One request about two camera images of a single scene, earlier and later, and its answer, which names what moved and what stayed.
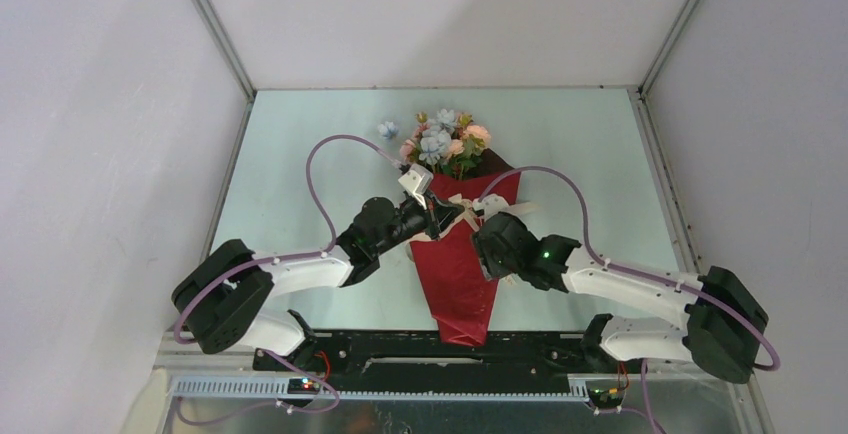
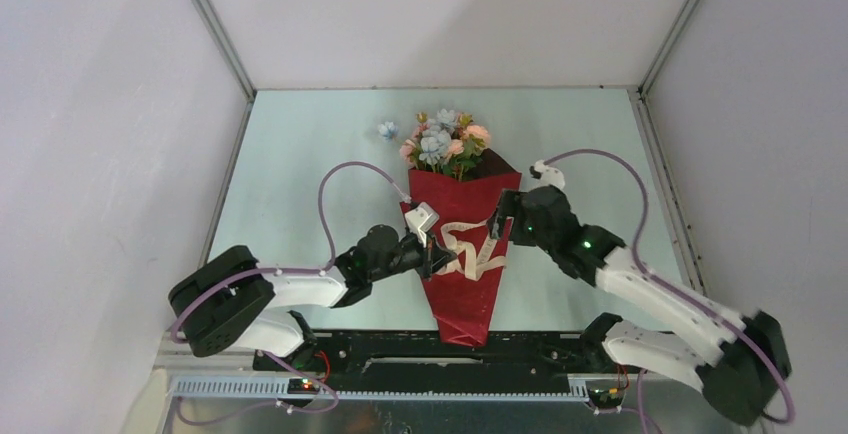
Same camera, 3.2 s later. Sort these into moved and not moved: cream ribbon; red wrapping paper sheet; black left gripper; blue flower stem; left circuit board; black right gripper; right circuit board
Moved: black left gripper; cream ribbon; black right gripper
Not moved: red wrapping paper sheet; blue flower stem; left circuit board; right circuit board
